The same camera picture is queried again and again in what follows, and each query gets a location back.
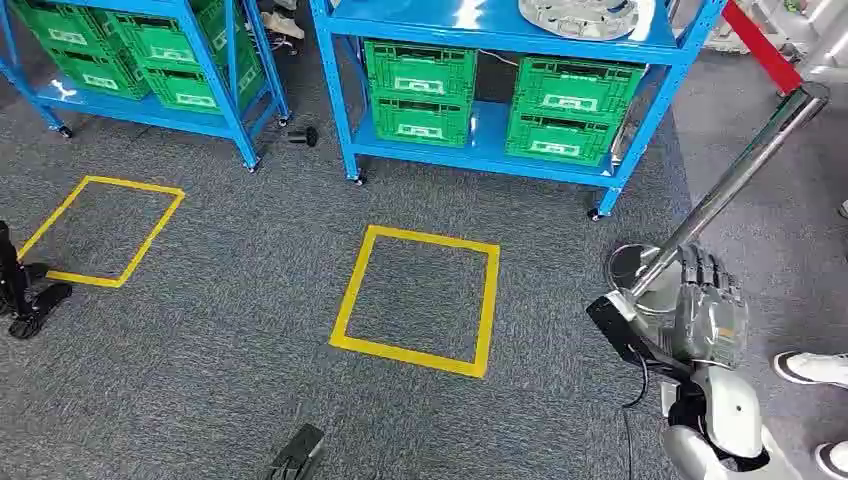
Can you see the green plastic crate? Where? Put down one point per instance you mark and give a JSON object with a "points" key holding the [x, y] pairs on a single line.
{"points": [[166, 86], [73, 66], [424, 119], [563, 136], [46, 16], [424, 69], [139, 40], [576, 86]]}

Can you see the red barrier belt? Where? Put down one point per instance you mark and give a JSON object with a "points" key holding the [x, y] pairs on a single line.
{"points": [[762, 46]]}

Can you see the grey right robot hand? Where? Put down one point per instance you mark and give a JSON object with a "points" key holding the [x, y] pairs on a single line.
{"points": [[715, 324]]}

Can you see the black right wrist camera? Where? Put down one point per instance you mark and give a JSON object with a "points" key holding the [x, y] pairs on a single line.
{"points": [[616, 324]]}

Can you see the chrome stanchion pole with base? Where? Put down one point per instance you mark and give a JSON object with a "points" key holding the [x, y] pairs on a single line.
{"points": [[729, 185]]}

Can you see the grey cast metal part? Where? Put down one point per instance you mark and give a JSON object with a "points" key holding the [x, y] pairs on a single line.
{"points": [[576, 23]]}

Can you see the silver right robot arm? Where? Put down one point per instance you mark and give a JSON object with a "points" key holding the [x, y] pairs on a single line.
{"points": [[729, 411]]}

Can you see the blue rack with metal part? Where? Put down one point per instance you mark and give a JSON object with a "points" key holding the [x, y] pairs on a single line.
{"points": [[490, 20]]}

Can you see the person's white shoe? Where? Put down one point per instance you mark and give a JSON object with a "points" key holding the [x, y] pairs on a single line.
{"points": [[836, 460], [815, 368]]}

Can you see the blue rack with four crates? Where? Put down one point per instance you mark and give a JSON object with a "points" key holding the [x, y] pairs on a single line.
{"points": [[79, 106]]}

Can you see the yellow tape square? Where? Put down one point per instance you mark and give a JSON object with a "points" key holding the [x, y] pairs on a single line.
{"points": [[132, 184], [430, 237]]}

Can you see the small black cylinder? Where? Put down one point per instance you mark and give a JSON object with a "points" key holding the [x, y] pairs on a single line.
{"points": [[305, 136]]}

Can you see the beige shoe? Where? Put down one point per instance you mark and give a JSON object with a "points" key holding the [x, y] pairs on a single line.
{"points": [[281, 25]]}

